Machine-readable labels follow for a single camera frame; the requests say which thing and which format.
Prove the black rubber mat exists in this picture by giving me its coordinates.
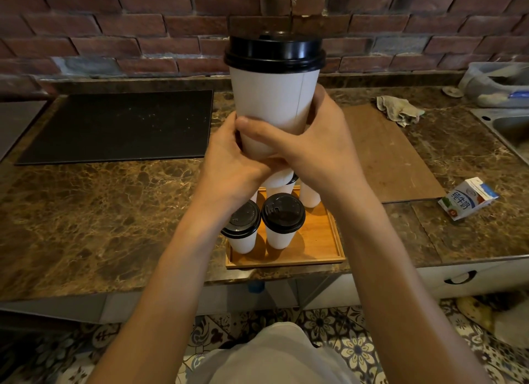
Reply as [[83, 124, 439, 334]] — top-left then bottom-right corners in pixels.
[[15, 90, 214, 166]]

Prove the person's right forearm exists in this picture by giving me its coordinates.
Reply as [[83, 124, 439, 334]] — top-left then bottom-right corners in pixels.
[[326, 191, 493, 384]]

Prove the black drawer handle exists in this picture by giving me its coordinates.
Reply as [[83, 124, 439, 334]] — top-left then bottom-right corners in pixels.
[[444, 271, 478, 286]]

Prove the person's left forearm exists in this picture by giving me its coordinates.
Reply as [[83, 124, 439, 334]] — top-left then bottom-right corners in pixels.
[[87, 205, 245, 384]]

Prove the crumpled beige rag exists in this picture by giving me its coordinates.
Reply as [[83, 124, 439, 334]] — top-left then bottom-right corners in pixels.
[[376, 95, 425, 128]]

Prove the square wooden tray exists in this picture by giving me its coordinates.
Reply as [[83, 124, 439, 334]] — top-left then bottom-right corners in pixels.
[[224, 185, 347, 270]]

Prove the person's right hand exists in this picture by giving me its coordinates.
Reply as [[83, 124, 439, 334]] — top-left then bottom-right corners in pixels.
[[235, 84, 371, 209]]

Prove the grey metal panel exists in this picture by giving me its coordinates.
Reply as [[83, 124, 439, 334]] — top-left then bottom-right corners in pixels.
[[0, 100, 47, 161]]

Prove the person's light grey clothing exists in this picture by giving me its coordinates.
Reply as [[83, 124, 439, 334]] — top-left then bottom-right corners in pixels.
[[186, 322, 360, 384]]

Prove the steel sink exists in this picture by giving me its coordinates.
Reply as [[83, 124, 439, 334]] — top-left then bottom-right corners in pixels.
[[470, 107, 529, 165]]

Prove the clear plastic container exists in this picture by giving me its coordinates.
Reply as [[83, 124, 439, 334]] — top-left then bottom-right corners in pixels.
[[457, 61, 529, 109]]

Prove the white plastic bag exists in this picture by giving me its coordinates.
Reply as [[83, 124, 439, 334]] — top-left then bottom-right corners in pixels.
[[494, 301, 529, 349]]

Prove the white drawer front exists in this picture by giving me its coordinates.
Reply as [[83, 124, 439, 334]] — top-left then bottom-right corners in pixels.
[[417, 257, 529, 300]]

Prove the white blue milk carton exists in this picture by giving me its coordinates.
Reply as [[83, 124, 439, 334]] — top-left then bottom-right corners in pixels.
[[438, 177, 500, 222]]

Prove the brown flat board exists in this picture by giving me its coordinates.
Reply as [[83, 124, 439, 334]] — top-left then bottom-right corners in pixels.
[[341, 103, 446, 204]]

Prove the person's left hand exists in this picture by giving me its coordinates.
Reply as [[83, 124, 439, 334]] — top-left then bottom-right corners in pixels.
[[194, 111, 286, 221]]

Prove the yellow slipper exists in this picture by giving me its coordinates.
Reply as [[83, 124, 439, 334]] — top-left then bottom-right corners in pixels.
[[456, 296, 495, 331]]

